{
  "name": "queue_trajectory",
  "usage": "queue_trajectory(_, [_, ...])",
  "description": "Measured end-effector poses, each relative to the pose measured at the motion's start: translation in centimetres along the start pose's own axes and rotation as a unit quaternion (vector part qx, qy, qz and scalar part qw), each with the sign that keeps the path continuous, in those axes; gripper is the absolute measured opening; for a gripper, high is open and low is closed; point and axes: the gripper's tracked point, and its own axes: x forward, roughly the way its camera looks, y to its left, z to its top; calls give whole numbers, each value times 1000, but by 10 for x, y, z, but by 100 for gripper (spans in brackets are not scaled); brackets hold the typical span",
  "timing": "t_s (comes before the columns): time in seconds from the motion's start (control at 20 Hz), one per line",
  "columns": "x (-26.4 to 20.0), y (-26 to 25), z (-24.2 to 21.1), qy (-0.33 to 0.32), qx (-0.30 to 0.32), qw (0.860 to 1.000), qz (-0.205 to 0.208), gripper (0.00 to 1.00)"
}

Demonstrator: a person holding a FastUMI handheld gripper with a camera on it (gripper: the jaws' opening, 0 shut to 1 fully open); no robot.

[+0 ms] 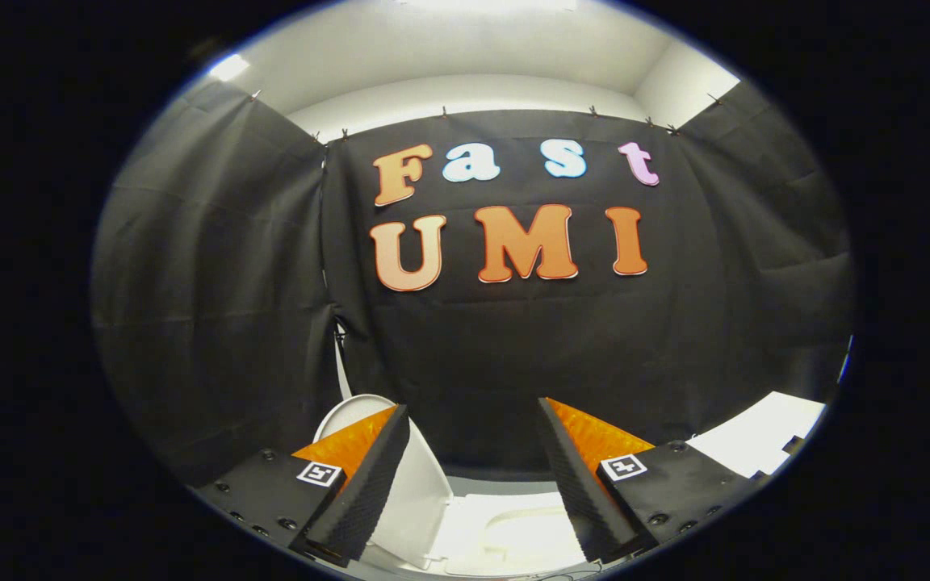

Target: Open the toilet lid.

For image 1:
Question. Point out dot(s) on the white toilet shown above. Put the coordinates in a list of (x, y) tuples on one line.
[(513, 532)]

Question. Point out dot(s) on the white stand pole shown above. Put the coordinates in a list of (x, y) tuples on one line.
[(342, 363)]

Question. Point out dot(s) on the ceiling light panel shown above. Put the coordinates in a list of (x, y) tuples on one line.
[(485, 3), (229, 67)]

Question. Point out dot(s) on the white table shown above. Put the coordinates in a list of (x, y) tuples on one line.
[(756, 436)]

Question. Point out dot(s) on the black backdrop cloth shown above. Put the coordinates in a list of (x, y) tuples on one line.
[(513, 339)]

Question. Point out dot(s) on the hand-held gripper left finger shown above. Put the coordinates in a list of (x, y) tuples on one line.
[(360, 492)]

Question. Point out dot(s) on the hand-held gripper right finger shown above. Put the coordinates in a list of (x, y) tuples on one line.
[(582, 492)]

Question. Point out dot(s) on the white toilet lid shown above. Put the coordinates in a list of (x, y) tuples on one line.
[(421, 500)]

